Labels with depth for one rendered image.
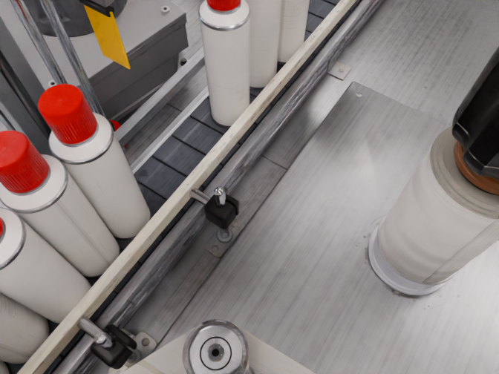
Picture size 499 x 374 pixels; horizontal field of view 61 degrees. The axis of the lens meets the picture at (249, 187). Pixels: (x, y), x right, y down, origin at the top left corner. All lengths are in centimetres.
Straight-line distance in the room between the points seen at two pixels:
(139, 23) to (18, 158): 35
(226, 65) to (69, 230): 23
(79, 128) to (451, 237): 30
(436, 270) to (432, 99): 35
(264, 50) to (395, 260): 29
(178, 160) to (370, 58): 37
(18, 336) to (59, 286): 6
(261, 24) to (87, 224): 29
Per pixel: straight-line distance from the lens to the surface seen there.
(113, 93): 63
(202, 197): 47
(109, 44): 38
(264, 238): 48
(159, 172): 53
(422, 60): 77
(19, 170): 33
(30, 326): 45
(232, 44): 46
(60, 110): 34
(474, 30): 86
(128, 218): 46
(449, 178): 33
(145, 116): 48
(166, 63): 66
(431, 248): 39
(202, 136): 55
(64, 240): 40
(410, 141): 58
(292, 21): 59
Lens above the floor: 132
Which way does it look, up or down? 60 degrees down
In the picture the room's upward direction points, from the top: straight up
